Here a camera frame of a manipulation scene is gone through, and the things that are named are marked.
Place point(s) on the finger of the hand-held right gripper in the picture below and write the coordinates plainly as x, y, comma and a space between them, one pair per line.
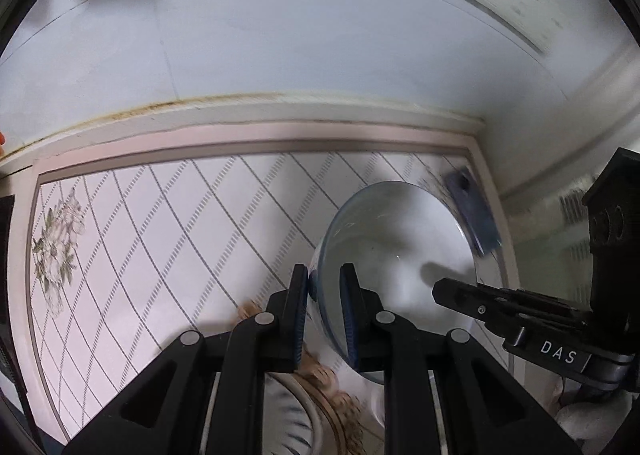
500, 302

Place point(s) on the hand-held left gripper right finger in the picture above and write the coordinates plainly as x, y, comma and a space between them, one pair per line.
350, 317

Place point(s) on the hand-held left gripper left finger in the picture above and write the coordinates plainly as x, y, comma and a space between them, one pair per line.
300, 317

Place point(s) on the blue rimmed patterned bowl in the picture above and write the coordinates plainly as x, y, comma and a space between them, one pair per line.
400, 235

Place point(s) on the blue striped plate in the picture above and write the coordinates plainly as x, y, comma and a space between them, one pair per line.
292, 422

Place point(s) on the person's right hand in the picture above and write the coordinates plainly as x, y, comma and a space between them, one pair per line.
585, 422

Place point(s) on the blue smartphone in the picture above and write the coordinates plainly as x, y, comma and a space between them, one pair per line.
472, 215

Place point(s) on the pink diamond pattern table mat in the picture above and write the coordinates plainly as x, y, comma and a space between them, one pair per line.
175, 235

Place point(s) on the colourful wall sticker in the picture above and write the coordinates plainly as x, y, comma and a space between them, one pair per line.
1, 141

